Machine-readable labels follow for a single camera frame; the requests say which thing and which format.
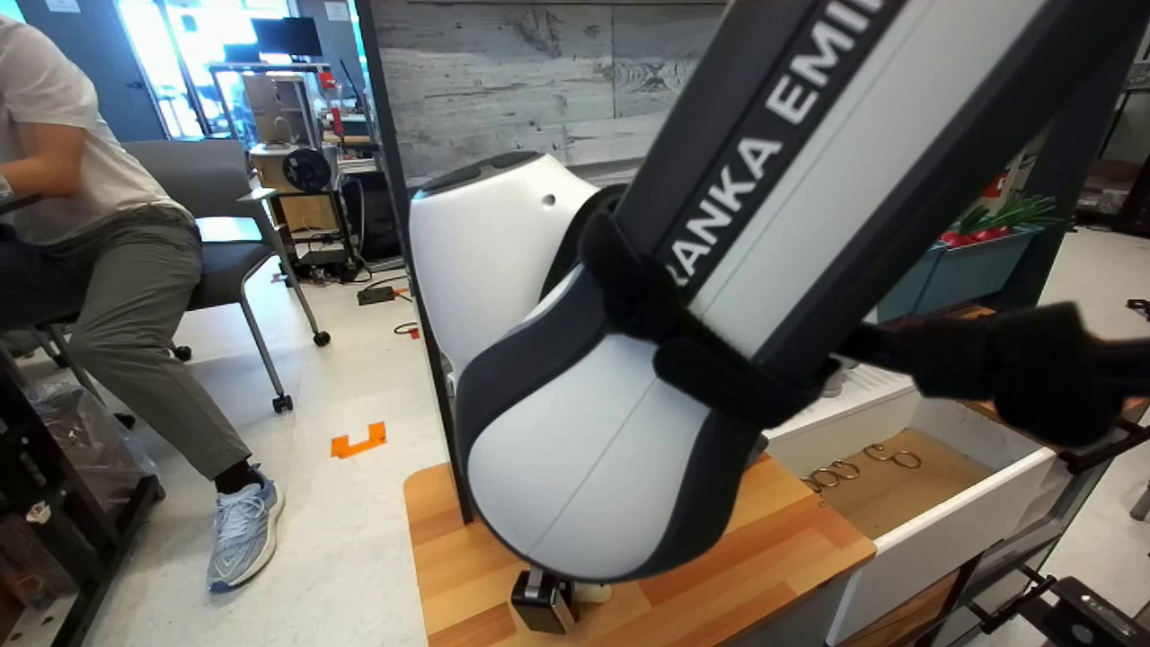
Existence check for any black filament spool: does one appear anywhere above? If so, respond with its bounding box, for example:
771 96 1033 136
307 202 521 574
281 148 339 199

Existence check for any gray chair with casters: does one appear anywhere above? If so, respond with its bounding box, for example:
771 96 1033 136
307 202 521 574
0 136 335 419

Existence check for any black metal frame bar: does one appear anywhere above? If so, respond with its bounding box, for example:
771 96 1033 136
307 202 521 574
950 567 1150 647

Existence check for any shelf with lab equipment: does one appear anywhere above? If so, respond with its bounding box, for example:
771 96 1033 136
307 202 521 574
210 58 362 287

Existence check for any dark computer monitor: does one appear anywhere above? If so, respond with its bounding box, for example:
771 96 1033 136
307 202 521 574
250 16 326 60

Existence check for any green toy plant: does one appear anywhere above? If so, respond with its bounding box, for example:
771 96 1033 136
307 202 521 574
950 192 1071 245

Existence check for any light blue sneaker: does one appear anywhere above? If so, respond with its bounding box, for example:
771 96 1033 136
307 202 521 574
210 474 289 598

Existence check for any seated person in gray trousers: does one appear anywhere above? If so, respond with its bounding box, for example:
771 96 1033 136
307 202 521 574
0 16 261 495

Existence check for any black metal frame post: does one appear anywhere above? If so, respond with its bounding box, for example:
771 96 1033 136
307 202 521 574
1034 33 1150 230

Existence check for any black equipment cart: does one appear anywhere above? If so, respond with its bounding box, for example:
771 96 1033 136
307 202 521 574
0 344 170 647

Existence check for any blue plastic bin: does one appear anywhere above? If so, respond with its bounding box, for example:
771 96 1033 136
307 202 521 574
877 227 1045 325

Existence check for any person's bare forearm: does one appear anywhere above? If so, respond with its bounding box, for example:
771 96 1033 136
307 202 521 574
0 121 84 208

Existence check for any gray wood-pattern backdrop panel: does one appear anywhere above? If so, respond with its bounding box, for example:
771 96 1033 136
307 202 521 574
356 0 736 524

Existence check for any orange floor marker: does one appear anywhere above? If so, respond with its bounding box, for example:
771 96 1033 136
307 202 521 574
326 422 391 465

